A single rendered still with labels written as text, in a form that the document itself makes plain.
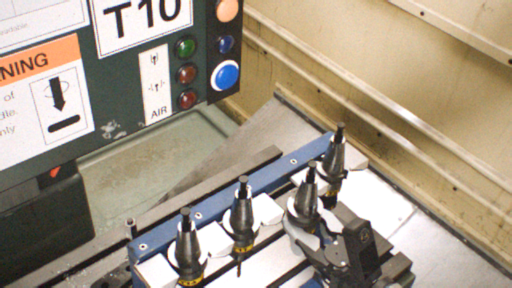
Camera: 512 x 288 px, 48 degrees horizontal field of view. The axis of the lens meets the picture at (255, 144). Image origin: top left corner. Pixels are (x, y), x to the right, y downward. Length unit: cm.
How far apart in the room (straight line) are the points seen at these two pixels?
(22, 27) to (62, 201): 114
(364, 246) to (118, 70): 54
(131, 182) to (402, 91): 95
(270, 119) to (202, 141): 36
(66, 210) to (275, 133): 65
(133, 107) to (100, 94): 4
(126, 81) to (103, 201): 137
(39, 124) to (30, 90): 4
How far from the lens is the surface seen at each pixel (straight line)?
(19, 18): 47
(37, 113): 52
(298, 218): 99
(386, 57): 144
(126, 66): 54
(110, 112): 56
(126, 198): 189
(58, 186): 156
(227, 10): 57
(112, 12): 50
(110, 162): 201
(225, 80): 61
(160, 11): 53
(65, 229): 166
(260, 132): 177
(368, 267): 95
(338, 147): 104
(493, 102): 131
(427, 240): 154
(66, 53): 50
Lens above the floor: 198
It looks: 43 degrees down
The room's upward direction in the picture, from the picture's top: 4 degrees clockwise
